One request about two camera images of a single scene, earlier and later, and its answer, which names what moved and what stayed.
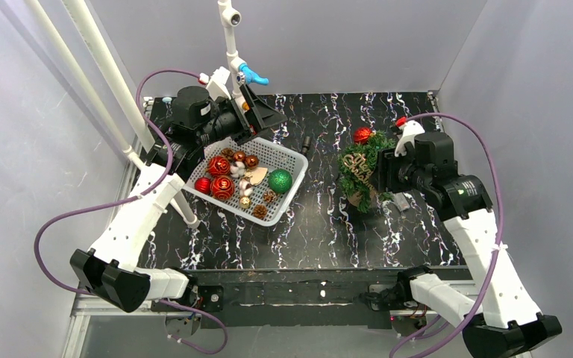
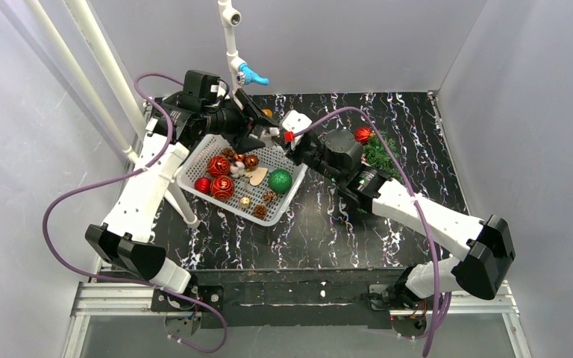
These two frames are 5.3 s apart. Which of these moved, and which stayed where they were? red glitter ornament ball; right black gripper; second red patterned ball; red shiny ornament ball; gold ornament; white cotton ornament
Moved: right black gripper; white cotton ornament
Stayed: second red patterned ball; gold ornament; red glitter ornament ball; red shiny ornament ball
